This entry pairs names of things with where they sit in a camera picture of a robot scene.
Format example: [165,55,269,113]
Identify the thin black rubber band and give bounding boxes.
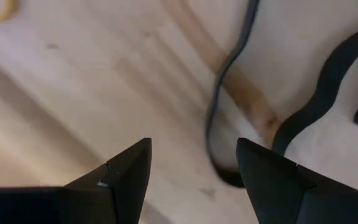
[204,0,260,189]

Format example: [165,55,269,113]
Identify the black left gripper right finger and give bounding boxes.
[236,137,357,224]

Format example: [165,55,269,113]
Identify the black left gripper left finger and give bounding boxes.
[63,138,153,224]

